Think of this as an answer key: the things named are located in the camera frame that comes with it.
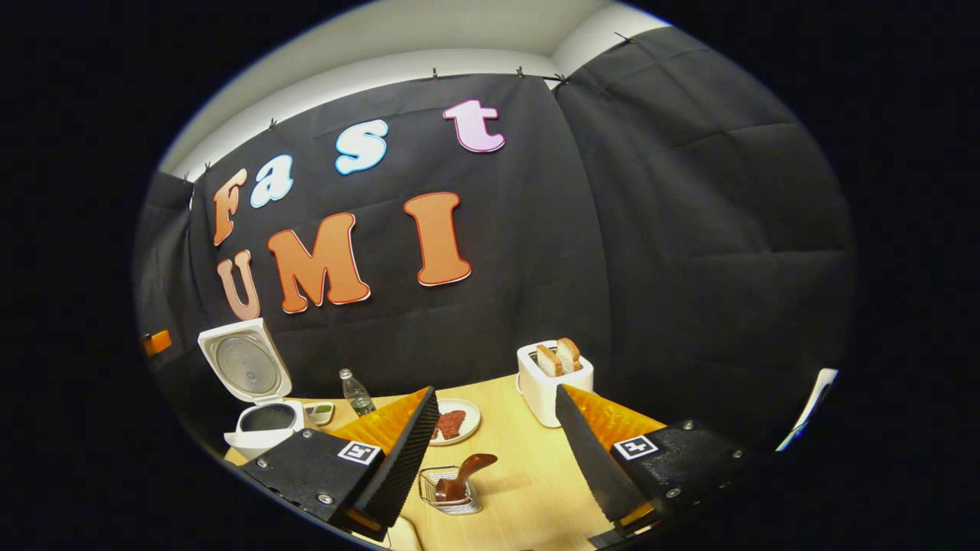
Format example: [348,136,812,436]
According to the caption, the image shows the white rice cooker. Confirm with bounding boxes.
[198,318,305,460]

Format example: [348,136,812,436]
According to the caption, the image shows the cream lidded container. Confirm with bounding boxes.
[360,517,422,551]

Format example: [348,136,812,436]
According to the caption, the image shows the wire chopstick holder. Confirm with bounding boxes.
[418,465,483,515]

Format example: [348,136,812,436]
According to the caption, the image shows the clear plastic water bottle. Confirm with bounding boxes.
[339,368,376,418]

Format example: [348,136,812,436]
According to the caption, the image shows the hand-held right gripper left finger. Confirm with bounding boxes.
[239,386,441,543]

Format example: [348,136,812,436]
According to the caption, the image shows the dark wooden spoon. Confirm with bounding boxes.
[435,453,498,503]

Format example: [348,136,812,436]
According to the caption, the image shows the white toaster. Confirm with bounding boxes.
[516,340,595,428]

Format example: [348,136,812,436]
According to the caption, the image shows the black backdrop cloth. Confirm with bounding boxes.
[134,27,854,460]

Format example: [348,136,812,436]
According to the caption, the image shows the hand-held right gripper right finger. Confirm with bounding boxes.
[555,383,747,540]

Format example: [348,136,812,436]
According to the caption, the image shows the white plate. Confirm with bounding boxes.
[429,399,482,446]

